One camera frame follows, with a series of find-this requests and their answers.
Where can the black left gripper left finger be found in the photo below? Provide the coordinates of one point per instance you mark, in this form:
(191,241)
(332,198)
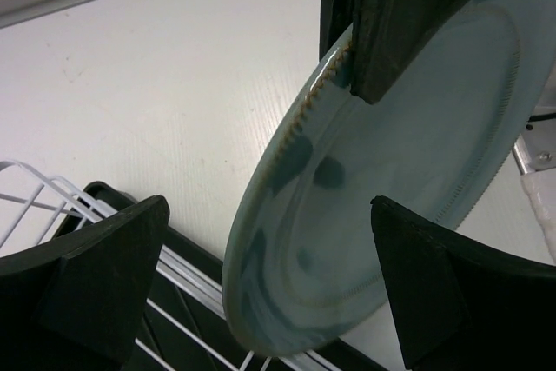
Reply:
(76,302)

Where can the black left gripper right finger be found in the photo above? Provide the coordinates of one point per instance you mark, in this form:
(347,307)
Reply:
(459,304)

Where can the plain teal plate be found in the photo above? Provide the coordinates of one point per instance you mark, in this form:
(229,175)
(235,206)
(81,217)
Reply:
(301,267)

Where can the black drip tray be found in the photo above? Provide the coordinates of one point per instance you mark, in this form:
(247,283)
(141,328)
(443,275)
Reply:
(183,326)

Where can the white wire dish rack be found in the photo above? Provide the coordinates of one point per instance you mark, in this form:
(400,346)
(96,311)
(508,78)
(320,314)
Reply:
(36,209)

